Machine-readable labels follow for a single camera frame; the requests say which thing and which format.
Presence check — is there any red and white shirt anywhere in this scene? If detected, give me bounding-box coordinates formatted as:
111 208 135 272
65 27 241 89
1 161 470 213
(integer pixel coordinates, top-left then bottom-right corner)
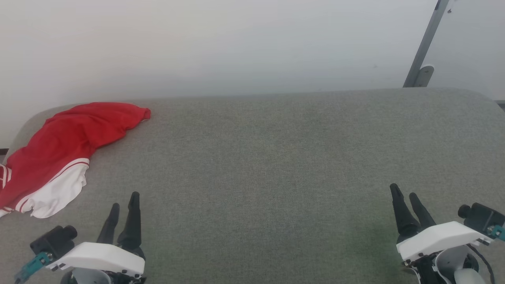
0 102 151 219

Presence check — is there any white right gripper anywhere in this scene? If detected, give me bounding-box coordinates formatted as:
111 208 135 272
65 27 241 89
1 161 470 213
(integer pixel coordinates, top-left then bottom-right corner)
390 183 494 284

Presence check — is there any black left cable teal connector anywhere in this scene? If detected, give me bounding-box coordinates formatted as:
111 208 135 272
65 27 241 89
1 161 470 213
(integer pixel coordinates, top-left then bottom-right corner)
15 252 52 283

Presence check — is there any grey metal bracket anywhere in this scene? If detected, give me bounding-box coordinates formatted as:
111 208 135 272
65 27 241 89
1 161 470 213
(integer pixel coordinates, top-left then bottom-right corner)
413 65 435 88

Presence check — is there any grey metal bar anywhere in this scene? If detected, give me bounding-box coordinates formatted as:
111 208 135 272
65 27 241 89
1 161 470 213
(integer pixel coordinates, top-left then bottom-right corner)
402 0 450 88

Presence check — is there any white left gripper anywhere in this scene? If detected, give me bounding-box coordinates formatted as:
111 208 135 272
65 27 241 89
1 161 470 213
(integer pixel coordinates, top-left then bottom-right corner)
47 192 146 284

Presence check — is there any grey fabric sofa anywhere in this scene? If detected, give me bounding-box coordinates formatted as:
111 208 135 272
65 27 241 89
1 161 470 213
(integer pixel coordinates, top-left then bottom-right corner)
0 88 505 284

